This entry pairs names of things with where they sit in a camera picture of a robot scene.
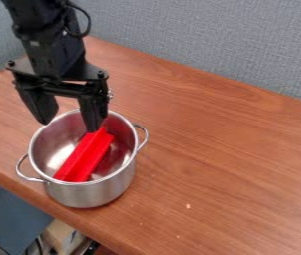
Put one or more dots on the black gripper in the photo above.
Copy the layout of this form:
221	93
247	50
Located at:
55	70

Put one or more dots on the stainless steel pot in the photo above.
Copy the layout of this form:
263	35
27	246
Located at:
50	147

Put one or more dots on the red rectangular block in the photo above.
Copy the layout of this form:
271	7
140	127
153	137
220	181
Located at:
86	157

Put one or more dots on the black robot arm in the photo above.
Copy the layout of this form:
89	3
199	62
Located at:
46	17

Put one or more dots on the beige box under table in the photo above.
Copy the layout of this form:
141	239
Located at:
65	239

